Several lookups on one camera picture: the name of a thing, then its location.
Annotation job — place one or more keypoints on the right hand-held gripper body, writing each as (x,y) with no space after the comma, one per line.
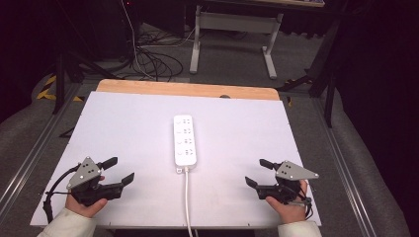
(286,191)

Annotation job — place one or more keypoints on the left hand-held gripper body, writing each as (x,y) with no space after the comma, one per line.
(86,192)

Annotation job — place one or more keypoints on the person's left hand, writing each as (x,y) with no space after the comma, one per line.
(82,210)

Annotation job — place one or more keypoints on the person's right hand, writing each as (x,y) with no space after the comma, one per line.
(291,212)

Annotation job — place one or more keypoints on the white board sheet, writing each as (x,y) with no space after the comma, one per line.
(138,131)

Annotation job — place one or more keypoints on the white power strip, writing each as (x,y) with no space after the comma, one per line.
(185,141)

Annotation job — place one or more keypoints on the yellow black floor tape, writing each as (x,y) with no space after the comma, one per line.
(47,94)

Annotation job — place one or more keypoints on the black metal stand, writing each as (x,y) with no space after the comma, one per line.
(61,82)
(324,72)

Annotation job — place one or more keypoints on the wooden desk top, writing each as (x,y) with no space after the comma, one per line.
(296,2)

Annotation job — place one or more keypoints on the metal floor rail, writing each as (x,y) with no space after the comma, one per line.
(29,161)
(346,171)

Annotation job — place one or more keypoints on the white metal desk frame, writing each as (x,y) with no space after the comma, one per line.
(230,21)

